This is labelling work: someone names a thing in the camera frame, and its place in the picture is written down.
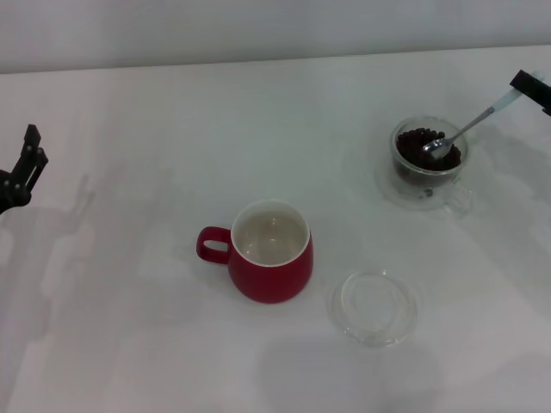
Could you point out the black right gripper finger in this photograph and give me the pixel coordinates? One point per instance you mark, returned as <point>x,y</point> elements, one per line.
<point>534,88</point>

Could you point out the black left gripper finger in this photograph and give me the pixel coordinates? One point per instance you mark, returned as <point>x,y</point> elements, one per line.
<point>38,168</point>
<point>30,137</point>

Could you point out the red ceramic mug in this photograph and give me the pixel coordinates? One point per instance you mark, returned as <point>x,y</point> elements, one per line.
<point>271,284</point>

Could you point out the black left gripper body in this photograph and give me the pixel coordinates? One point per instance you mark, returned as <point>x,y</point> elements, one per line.
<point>13,189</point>

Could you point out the small clear glass dish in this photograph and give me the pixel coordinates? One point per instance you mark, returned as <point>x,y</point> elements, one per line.
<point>379,333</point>

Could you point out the clear glass saucer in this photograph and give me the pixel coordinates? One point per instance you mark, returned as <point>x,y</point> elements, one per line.
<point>396,195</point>

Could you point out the coffee bean pile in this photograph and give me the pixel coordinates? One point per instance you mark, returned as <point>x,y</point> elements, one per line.
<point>413,148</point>

